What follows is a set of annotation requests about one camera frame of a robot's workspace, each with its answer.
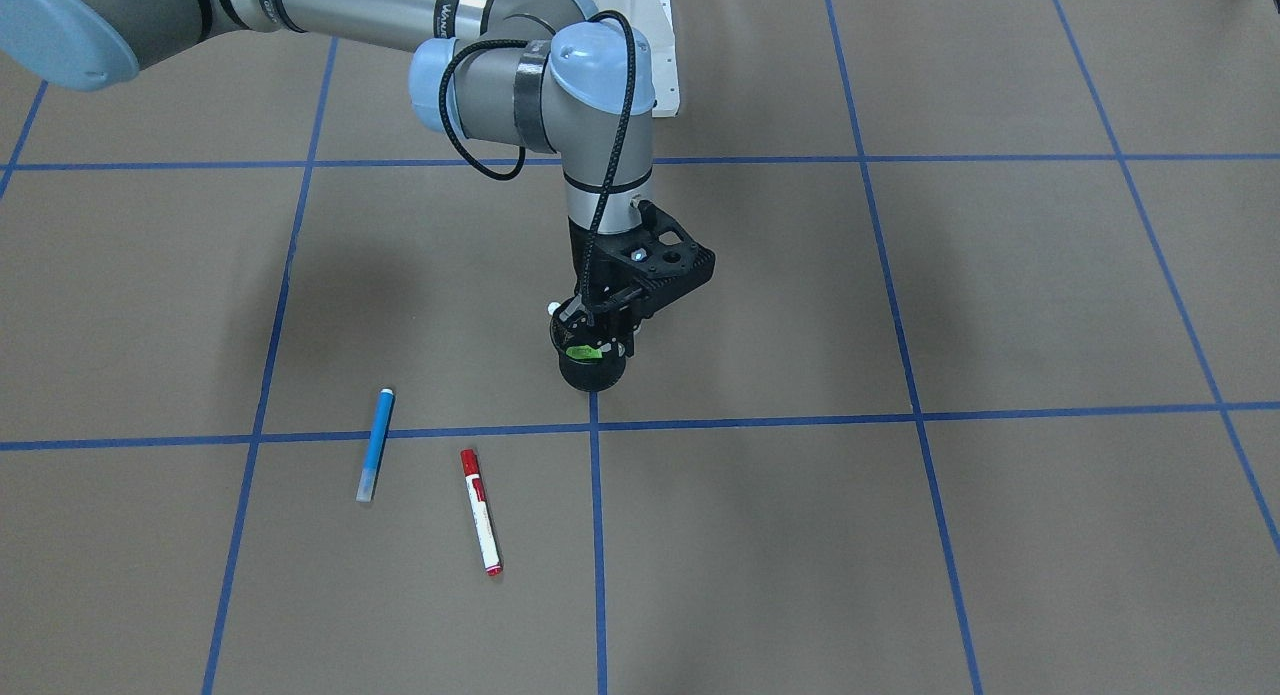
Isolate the green highlighter pen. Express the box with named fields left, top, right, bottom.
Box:
left=564, top=346, right=605, bottom=362

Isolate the red white marker pen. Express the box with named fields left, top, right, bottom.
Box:
left=460, top=448, right=504, bottom=577

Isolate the blue marker pen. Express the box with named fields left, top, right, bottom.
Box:
left=355, top=388, right=396, bottom=504

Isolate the black mesh pen cup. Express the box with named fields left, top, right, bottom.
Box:
left=549, top=311, right=632, bottom=393

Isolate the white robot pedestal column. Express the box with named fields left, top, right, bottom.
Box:
left=593, top=0, right=681, bottom=118

